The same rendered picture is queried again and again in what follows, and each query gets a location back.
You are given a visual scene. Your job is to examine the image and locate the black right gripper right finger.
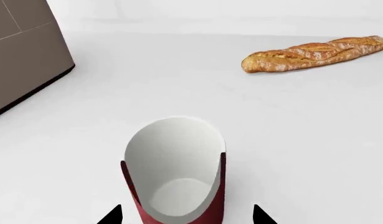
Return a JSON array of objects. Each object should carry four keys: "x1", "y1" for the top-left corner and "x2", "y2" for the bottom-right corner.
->
[{"x1": 252, "y1": 203, "x2": 279, "y2": 224}]

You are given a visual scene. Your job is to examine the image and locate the red fries carton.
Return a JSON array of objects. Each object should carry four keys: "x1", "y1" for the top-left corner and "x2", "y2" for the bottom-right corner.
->
[{"x1": 120, "y1": 114, "x2": 227, "y2": 224}]

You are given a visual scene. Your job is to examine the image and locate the taupe cabinet with dark base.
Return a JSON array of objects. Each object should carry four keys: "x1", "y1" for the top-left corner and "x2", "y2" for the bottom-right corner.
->
[{"x1": 0, "y1": 0, "x2": 76, "y2": 121}]

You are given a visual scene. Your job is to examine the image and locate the brown crusty baguette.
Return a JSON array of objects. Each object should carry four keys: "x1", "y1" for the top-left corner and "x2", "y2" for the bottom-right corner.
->
[{"x1": 241, "y1": 35, "x2": 383, "y2": 74}]

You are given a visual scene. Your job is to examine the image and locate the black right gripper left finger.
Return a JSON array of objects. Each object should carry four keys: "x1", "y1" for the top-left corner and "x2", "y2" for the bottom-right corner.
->
[{"x1": 95, "y1": 203, "x2": 124, "y2": 224}]

